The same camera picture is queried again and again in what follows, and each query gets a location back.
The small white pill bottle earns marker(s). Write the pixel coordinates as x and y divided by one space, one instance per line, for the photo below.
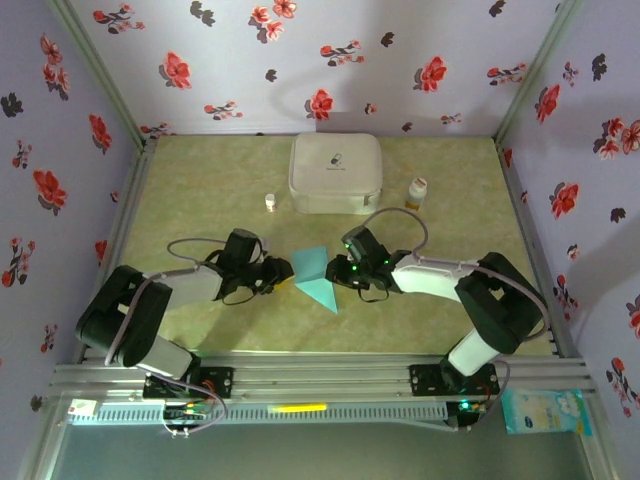
270 202

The aluminium frame leg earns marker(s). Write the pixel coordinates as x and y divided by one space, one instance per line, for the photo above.
42 440
597 440

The aluminium corner post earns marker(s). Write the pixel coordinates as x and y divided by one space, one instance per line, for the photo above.
535 75
102 75

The teal cloth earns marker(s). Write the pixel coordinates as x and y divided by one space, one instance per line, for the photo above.
312 265

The small white label box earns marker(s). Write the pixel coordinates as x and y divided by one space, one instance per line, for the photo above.
82 409

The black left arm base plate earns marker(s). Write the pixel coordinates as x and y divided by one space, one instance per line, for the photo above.
220 382

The blue wet wipes packet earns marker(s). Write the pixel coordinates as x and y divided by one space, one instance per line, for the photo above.
545 412

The white zippered pouch case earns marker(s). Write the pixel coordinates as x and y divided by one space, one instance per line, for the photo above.
335 170

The aluminium side rail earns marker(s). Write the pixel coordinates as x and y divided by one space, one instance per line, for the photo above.
125 215
522 215

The yellow pen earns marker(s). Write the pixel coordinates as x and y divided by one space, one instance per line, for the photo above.
297 408

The amber bottle with white cap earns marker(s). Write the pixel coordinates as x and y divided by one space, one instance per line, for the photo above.
416 195

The long aluminium frame rail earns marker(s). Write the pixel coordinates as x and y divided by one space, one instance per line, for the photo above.
320 375

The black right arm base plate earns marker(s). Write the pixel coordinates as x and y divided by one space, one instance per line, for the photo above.
425 380

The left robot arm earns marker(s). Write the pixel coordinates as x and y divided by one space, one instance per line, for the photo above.
125 315

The black controller board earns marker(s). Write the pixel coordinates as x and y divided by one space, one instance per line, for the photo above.
470 407
185 412

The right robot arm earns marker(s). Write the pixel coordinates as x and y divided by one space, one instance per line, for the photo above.
500 305

